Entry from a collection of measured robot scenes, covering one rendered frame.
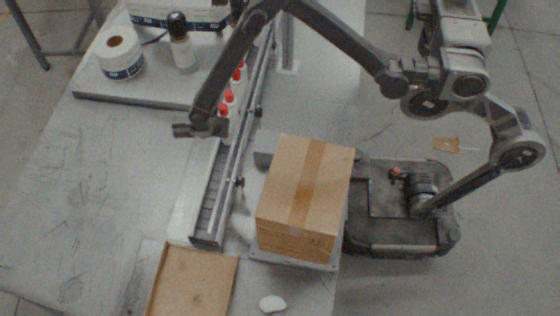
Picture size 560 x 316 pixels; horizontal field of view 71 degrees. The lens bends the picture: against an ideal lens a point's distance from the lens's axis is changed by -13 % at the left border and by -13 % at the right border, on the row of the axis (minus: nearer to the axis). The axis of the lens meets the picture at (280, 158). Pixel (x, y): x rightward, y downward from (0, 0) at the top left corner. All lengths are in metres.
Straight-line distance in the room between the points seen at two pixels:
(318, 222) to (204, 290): 0.47
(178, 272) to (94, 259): 0.32
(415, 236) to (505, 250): 0.67
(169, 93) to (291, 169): 0.75
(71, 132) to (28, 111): 1.47
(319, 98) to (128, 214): 0.90
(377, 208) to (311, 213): 1.04
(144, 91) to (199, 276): 0.83
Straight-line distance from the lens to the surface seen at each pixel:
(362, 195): 2.33
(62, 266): 1.71
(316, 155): 1.38
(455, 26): 1.25
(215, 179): 1.62
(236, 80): 1.66
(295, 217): 1.27
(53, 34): 3.96
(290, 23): 1.80
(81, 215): 1.76
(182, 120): 1.34
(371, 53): 1.12
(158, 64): 2.03
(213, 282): 1.52
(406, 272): 2.48
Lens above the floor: 2.28
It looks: 58 degrees down
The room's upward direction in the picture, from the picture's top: straight up
